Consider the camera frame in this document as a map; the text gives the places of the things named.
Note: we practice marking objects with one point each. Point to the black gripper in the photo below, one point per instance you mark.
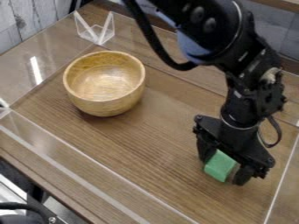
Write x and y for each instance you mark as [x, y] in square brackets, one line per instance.
[239, 143]

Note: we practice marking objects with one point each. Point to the green rectangular block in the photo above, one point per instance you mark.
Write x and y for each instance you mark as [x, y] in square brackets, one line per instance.
[219, 166]

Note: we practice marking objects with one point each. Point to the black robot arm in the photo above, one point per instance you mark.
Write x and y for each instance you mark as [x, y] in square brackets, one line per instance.
[216, 36]

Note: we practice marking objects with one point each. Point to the wooden bowl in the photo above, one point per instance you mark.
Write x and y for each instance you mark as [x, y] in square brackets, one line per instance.
[104, 82]

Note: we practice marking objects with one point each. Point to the black stand with cable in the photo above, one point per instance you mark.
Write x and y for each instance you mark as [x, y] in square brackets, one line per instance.
[25, 210]

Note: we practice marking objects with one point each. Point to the clear acrylic corner bracket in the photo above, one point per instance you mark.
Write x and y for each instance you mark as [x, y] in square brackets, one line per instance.
[94, 33]

